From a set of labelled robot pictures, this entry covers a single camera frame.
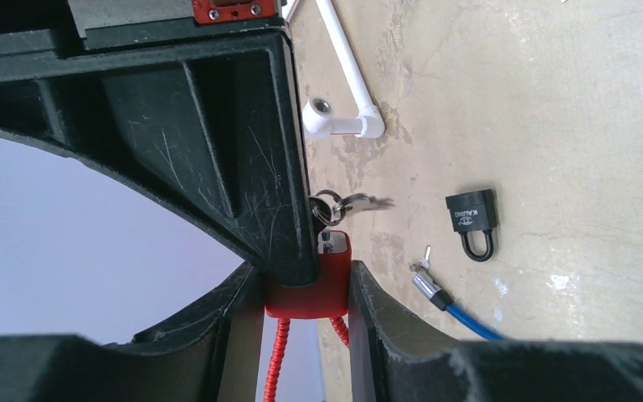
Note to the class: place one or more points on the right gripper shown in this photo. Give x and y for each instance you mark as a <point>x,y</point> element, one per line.
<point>209,128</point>

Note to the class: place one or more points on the black padlock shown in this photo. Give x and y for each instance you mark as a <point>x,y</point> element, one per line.
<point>474,212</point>

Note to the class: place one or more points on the blue cable lock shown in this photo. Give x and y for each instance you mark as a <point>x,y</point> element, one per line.
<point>443,301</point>

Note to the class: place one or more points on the red cable seal lock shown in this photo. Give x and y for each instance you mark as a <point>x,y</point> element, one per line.
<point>326,297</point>

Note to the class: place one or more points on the key bunch with black fob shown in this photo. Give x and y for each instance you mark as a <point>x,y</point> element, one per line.
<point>329,209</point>

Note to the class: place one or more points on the white PVC pipe frame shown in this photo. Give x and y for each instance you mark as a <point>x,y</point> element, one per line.
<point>318,114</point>

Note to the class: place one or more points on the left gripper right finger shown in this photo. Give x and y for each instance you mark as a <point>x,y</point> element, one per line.
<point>397,356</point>

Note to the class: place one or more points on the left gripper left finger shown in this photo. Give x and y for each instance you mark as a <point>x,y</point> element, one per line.
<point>208,351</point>

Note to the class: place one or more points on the small silver key set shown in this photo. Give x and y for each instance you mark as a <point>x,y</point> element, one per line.
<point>423,263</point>

